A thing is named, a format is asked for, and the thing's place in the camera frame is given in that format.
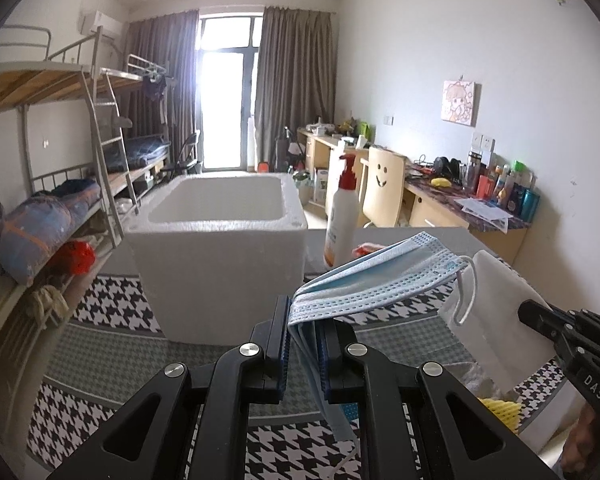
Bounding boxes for blue folded mattress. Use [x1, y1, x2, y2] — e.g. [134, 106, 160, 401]
[104, 134, 171, 174]

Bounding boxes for white cloth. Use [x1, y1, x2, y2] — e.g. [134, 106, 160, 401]
[438, 249, 562, 392]

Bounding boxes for person's right hand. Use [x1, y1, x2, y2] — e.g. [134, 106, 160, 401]
[562, 404, 600, 479]

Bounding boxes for white air conditioner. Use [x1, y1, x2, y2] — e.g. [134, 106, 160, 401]
[79, 9, 124, 39]

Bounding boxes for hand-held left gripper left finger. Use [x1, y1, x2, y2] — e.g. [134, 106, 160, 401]
[45, 295, 294, 480]

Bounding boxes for wooden smiley chair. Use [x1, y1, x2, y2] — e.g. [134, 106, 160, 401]
[362, 145, 409, 229]

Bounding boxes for white foam box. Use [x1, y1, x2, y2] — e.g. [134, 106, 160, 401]
[124, 172, 310, 346]

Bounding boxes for red snack packet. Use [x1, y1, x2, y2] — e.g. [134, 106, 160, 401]
[352, 242, 389, 261]

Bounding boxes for glass balcony door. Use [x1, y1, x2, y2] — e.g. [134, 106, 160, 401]
[198, 9, 261, 174]

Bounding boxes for red plastic bag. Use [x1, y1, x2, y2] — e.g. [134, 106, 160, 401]
[59, 239, 96, 275]

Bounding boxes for blue rolled quilt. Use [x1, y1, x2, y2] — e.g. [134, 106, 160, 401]
[0, 179, 101, 287]

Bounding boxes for wooden desk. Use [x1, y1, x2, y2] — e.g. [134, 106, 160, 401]
[297, 127, 529, 266]

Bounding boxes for brown curtain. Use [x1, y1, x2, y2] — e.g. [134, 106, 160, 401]
[254, 5, 337, 169]
[124, 8, 201, 171]

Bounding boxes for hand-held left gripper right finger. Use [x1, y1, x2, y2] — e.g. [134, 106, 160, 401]
[318, 320, 556, 480]

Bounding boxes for printed papers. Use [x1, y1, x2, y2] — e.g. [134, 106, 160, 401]
[453, 197, 514, 231]

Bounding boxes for cluster of toiletry bottles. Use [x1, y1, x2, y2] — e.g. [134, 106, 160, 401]
[459, 152, 541, 221]

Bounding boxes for black folding chair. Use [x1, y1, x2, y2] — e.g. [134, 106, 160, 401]
[167, 129, 204, 179]

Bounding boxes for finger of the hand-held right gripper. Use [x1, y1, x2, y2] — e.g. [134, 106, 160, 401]
[562, 309, 600, 349]
[517, 298, 572, 359]

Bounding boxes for metal bunk bed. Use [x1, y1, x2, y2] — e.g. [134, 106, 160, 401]
[0, 25, 201, 312]

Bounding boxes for hanging dark clothes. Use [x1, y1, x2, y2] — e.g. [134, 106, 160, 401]
[142, 72, 176, 126]

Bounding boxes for white pump lotion bottle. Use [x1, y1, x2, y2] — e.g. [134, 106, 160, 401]
[323, 153, 359, 270]

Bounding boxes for houndstooth tablecloth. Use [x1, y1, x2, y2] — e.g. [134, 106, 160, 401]
[27, 227, 579, 480]

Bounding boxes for blue face mask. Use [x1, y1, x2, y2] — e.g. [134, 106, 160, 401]
[287, 232, 479, 442]

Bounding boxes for beige cloth bundle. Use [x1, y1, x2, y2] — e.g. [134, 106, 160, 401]
[27, 284, 69, 329]

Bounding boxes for yellow foam net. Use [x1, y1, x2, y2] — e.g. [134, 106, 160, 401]
[477, 395, 524, 436]

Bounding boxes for cartoon wall picture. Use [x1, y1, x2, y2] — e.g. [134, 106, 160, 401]
[442, 79, 480, 127]

